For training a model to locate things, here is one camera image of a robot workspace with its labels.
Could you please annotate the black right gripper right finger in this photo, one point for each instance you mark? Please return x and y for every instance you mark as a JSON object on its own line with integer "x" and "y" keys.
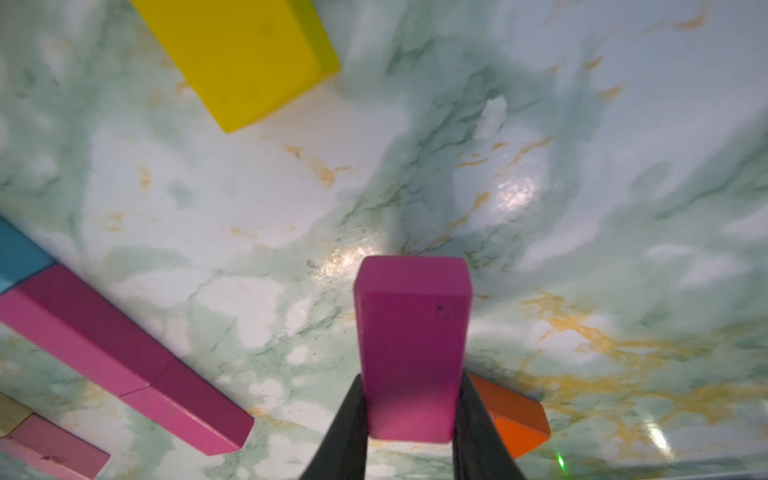
{"x": 478, "y": 450}

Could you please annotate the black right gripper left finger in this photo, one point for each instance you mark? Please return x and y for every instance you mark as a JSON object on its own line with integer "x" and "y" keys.
{"x": 342, "y": 454}

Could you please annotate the orange block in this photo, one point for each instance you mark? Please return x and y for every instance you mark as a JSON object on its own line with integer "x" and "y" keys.
{"x": 521, "y": 422}

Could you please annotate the magenta block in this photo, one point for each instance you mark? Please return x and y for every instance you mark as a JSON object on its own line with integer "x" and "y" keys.
{"x": 61, "y": 314}
{"x": 412, "y": 316}
{"x": 187, "y": 406}

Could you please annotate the pink block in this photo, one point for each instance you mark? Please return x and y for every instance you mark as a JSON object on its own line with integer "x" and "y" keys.
{"x": 48, "y": 448}

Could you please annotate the small light blue block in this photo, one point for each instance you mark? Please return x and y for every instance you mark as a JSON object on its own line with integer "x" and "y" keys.
{"x": 20, "y": 257}

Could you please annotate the yellow block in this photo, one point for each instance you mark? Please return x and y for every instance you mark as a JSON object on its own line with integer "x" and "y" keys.
{"x": 244, "y": 59}

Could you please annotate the natural wood block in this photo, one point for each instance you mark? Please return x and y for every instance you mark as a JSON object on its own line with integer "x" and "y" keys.
{"x": 12, "y": 414}

